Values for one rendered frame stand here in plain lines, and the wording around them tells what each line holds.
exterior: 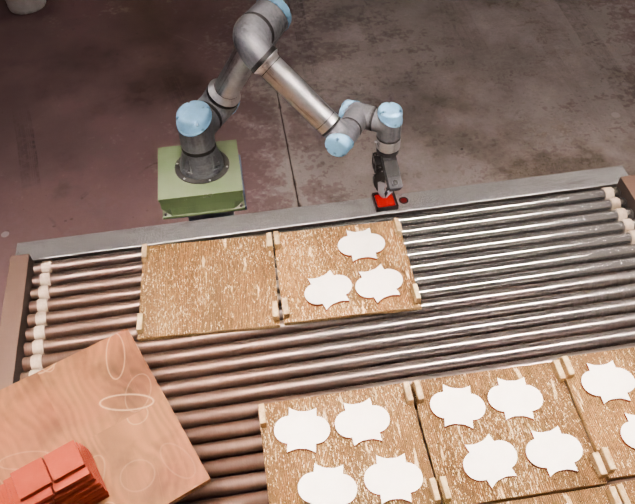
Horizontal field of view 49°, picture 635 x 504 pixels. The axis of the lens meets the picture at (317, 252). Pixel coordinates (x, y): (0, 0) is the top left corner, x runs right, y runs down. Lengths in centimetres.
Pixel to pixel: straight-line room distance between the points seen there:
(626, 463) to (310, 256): 104
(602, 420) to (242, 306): 103
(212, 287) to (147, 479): 65
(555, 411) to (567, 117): 264
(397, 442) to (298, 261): 66
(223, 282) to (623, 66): 335
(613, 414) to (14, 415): 153
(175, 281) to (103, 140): 212
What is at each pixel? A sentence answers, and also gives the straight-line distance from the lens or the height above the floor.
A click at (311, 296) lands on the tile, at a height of 95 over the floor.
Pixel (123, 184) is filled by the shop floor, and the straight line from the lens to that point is 391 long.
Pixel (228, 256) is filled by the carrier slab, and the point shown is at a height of 94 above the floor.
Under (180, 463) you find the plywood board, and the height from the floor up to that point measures 104.
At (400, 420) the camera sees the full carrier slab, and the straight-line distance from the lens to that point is 190.
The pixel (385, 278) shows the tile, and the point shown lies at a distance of 214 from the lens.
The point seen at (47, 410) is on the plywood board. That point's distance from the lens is 192.
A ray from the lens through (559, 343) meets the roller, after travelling 214.
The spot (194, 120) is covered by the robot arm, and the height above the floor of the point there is 118.
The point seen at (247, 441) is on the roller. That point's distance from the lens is 190.
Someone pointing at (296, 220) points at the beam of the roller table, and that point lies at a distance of 233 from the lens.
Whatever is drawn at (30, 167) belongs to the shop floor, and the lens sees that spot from 418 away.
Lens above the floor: 263
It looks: 50 degrees down
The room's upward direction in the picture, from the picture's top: 1 degrees counter-clockwise
